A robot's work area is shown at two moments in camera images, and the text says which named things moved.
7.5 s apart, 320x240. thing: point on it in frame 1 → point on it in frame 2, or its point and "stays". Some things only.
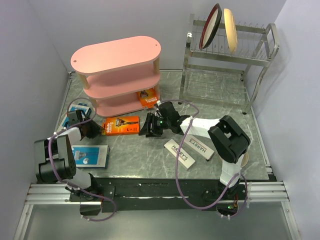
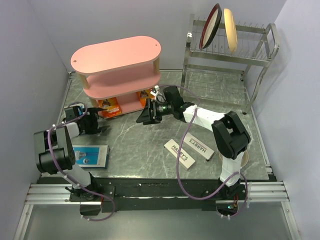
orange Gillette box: x=149 y=98 stays
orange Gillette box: x=121 y=125 → x=112 y=107
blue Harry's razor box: x=91 y=156 stays
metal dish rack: x=256 y=48 stays
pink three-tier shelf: x=114 y=71 stays
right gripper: x=151 y=118 → x=148 y=117
